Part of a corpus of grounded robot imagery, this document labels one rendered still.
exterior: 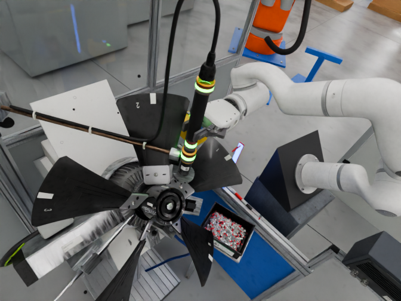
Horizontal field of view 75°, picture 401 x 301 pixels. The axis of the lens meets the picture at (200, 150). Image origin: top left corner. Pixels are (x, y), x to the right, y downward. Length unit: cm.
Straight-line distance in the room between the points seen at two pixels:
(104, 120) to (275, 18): 374
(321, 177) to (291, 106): 57
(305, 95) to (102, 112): 68
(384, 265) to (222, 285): 127
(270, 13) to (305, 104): 376
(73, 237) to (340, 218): 237
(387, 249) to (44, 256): 105
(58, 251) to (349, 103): 87
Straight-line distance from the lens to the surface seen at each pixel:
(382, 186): 112
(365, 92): 67
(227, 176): 101
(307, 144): 136
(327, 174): 123
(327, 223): 270
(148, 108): 83
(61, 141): 97
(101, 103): 101
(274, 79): 76
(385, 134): 73
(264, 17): 445
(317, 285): 239
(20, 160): 149
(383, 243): 107
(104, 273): 196
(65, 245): 92
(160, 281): 194
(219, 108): 76
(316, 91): 71
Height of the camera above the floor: 195
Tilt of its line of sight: 47 degrees down
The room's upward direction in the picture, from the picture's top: 16 degrees clockwise
